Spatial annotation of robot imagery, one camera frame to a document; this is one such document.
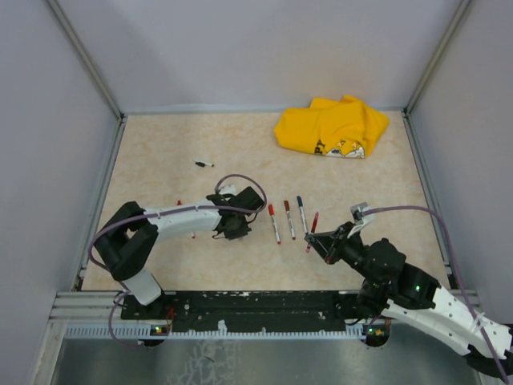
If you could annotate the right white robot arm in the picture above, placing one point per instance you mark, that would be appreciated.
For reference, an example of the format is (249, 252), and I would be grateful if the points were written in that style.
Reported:
(393, 288)

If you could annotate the black capped marker pen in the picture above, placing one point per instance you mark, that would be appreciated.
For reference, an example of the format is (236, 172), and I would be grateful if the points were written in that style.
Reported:
(203, 164)

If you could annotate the dark red pen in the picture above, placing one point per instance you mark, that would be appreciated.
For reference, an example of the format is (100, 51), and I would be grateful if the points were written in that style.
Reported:
(312, 230)

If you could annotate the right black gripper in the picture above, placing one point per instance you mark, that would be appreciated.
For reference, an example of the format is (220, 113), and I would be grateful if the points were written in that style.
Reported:
(325, 242)

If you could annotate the white slotted cable duct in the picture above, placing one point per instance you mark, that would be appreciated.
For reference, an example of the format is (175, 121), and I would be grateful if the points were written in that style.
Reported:
(129, 332)

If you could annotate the white pen blue markings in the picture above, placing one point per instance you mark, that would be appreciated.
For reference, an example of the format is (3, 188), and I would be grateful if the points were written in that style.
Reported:
(290, 225)

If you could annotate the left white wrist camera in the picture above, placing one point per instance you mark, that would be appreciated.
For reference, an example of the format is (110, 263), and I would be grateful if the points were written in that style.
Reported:
(226, 189)

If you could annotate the yellow folded t-shirt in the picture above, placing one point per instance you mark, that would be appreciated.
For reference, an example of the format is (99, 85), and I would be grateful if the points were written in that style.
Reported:
(346, 128)

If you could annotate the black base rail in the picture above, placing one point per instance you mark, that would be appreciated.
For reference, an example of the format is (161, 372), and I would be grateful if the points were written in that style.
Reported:
(251, 311)

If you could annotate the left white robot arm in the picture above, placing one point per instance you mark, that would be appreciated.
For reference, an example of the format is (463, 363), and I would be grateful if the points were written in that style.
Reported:
(124, 244)

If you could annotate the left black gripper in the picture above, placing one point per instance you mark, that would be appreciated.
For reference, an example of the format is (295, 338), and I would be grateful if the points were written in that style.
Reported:
(241, 231)

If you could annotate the white pen red tip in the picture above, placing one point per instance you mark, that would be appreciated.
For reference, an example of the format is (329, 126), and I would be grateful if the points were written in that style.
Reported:
(275, 229)

